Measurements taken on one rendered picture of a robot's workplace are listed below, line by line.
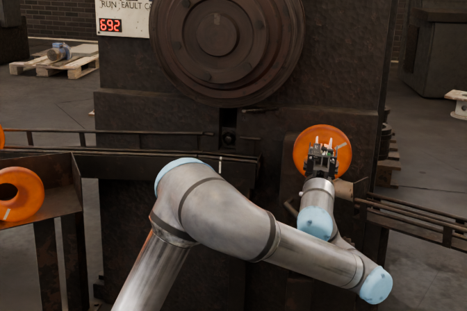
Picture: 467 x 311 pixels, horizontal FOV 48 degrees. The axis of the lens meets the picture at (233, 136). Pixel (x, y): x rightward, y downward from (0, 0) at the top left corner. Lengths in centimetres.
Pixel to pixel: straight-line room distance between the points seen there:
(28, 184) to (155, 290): 66
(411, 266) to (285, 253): 169
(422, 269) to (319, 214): 150
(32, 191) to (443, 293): 172
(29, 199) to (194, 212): 78
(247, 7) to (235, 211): 73
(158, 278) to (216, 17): 76
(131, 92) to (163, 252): 93
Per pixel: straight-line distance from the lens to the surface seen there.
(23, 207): 159
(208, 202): 88
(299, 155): 143
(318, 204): 116
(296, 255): 97
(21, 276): 248
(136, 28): 179
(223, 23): 147
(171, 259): 100
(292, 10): 153
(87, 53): 653
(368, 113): 169
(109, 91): 184
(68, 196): 170
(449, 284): 255
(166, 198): 97
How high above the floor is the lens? 132
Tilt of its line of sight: 19 degrees down
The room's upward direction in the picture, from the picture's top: 2 degrees clockwise
